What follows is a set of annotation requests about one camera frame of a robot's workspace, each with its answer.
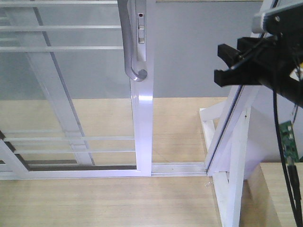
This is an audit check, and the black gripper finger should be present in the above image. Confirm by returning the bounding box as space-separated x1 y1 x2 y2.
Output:
214 66 263 87
217 37 265 69

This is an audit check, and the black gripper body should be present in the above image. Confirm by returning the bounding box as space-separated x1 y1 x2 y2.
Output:
250 21 303 107

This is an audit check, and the grey metal door handle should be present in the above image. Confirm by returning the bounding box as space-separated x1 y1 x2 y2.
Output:
117 0 148 82

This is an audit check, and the white-framed sliding glass door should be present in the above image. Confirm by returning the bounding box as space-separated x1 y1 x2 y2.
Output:
0 0 156 180

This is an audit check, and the aluminium floor door track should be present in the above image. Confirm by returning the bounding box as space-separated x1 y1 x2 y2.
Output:
151 162 207 177

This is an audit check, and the grey door lock plate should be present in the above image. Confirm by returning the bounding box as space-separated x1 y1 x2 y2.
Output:
135 0 146 61

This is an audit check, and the fixed white glass door panel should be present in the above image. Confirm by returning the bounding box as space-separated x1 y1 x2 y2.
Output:
3 7 95 166

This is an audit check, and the green circuit board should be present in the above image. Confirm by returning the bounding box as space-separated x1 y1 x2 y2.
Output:
279 121 299 162

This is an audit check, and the white diagonal support brace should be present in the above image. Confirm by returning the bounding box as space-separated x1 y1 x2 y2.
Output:
207 108 250 227

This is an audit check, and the light wooden box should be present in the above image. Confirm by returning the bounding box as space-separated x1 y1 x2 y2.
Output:
248 163 296 227

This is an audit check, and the light wooden base platform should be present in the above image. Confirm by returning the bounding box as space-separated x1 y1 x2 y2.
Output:
0 96 282 227

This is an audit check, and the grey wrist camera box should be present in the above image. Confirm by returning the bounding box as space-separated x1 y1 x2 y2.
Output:
251 2 303 35

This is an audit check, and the white door frame post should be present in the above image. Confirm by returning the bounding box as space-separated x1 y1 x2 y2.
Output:
200 86 278 179

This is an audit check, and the black cable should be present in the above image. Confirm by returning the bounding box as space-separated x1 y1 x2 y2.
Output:
272 88 303 227

